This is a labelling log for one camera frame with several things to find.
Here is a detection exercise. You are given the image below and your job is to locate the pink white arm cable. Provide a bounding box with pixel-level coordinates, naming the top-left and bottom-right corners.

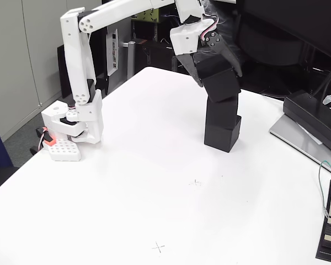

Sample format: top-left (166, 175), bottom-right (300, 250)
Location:
top-left (200, 0), bottom-right (220, 43)

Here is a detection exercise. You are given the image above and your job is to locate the silver post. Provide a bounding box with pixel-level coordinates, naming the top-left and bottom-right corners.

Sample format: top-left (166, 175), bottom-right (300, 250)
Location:
top-left (126, 40), bottom-right (136, 81)

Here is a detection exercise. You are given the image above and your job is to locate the green cable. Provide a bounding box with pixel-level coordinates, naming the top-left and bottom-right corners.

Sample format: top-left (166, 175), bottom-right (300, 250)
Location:
top-left (318, 160), bottom-right (331, 219)

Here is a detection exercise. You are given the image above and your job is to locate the grey metal cabinet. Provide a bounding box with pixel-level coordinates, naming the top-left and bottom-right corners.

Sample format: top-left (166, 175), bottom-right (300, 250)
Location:
top-left (0, 0), bottom-right (103, 141)

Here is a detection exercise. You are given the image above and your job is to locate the black rectangular box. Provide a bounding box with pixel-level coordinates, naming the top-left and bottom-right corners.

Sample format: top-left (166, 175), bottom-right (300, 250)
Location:
top-left (282, 89), bottom-right (331, 156)

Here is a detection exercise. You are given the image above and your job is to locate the orange black table clamp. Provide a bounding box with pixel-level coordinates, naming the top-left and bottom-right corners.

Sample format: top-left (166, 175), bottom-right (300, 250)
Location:
top-left (29, 126), bottom-right (56, 155)

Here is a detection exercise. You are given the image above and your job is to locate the black office chair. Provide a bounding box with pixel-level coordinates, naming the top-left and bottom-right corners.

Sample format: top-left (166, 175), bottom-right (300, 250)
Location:
top-left (237, 13), bottom-right (309, 67)

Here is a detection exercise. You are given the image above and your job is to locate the silver monitor stand base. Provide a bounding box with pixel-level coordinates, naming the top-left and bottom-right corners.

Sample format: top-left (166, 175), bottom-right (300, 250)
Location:
top-left (269, 113), bottom-right (331, 177)

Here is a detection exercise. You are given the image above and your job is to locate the black monitor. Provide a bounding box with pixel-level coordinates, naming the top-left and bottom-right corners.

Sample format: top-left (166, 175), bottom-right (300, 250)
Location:
top-left (238, 0), bottom-right (331, 63)

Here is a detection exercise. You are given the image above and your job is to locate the yellow-green perforated panel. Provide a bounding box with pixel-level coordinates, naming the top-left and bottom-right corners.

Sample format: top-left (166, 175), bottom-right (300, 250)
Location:
top-left (132, 8), bottom-right (161, 23)

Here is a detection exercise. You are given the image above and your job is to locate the black device with labels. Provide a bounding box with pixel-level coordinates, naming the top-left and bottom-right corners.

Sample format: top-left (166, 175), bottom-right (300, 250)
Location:
top-left (315, 179), bottom-right (331, 263)

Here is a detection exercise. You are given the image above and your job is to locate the black flat panel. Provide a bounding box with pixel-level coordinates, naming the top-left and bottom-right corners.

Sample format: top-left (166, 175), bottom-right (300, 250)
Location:
top-left (57, 45), bottom-right (109, 99)

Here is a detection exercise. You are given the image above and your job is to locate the black cube block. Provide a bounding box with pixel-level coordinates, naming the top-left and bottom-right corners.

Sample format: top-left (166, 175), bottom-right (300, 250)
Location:
top-left (206, 93), bottom-right (240, 130)
top-left (195, 56), bottom-right (241, 103)
top-left (204, 115), bottom-right (242, 153)

